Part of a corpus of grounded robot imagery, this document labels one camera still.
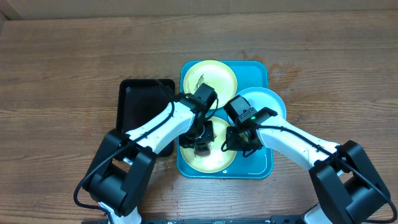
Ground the yellow-green plate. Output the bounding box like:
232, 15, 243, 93
180, 117, 236, 173
183, 60, 238, 108

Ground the light blue plate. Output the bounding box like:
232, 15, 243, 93
237, 87, 287, 126

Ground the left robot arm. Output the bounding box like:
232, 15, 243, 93
73, 83, 218, 223

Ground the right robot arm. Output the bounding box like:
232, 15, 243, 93
221, 95, 397, 224

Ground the teal plastic tray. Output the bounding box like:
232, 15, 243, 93
177, 60, 274, 179

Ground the black plastic tray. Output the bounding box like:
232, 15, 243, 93
115, 78, 176, 158

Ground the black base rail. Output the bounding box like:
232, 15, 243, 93
81, 214, 308, 224

